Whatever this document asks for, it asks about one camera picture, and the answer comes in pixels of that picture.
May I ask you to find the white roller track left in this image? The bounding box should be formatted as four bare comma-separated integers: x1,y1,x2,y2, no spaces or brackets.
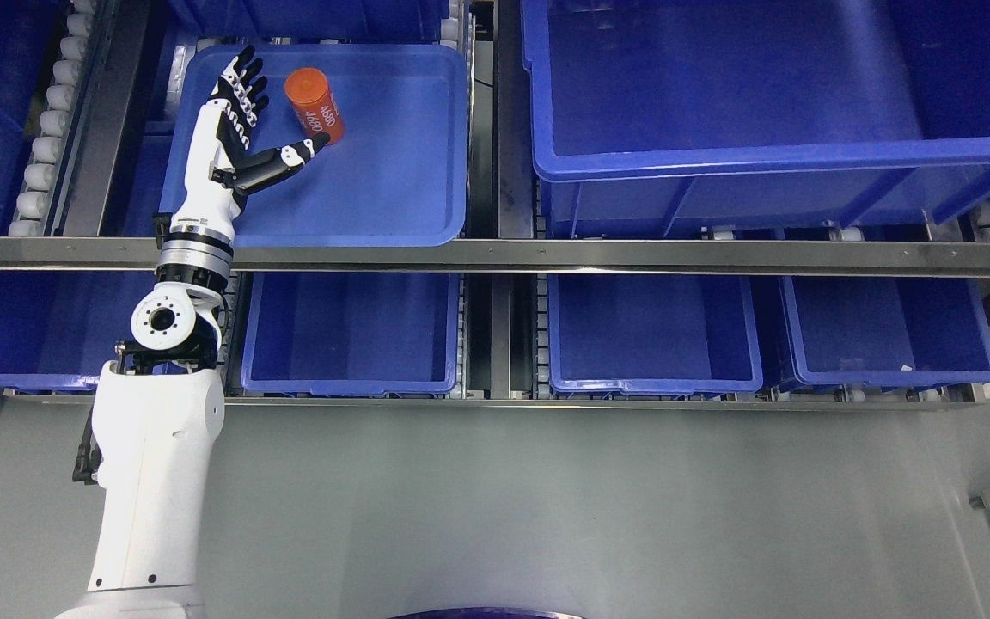
5,1,103,236

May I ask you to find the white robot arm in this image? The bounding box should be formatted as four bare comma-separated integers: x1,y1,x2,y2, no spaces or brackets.
63,215,235,618

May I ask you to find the steel shelf front rail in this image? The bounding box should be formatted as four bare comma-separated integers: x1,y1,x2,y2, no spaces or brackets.
0,236,990,279

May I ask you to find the blue bin top centre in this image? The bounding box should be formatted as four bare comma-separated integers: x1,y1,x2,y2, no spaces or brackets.
168,1,452,43

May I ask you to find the shallow blue tray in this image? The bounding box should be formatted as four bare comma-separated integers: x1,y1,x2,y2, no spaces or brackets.
156,43,472,249

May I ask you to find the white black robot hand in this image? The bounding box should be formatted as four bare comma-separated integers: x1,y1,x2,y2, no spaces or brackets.
169,46,331,242

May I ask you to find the large blue bin upper right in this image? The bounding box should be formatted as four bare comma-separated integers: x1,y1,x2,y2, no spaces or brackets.
520,1,990,239

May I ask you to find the blue bin lower centre right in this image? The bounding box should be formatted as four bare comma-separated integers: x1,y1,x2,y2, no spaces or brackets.
547,274,765,396

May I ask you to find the blue bin lower far left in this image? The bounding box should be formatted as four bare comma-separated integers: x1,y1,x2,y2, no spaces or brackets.
0,271,154,392

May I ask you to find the orange cylindrical capacitor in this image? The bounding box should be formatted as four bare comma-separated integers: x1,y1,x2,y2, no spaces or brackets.
284,66,345,144

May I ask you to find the blue bin lower far right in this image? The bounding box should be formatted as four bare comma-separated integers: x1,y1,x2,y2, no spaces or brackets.
765,277,990,391

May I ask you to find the blue bin lower centre left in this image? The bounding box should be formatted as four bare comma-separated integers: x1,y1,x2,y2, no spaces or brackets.
241,272,461,397

